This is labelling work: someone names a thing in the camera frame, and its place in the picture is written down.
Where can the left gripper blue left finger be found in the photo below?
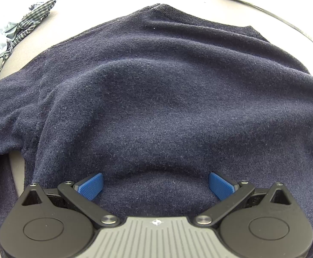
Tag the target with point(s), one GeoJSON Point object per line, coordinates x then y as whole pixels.
{"type": "Point", "coordinates": [85, 189]}

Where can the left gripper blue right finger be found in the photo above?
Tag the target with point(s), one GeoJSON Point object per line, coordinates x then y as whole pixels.
{"type": "Point", "coordinates": [227, 189]}

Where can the navy blue knit sweater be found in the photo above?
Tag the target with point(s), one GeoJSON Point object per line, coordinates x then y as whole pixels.
{"type": "Point", "coordinates": [155, 101]}

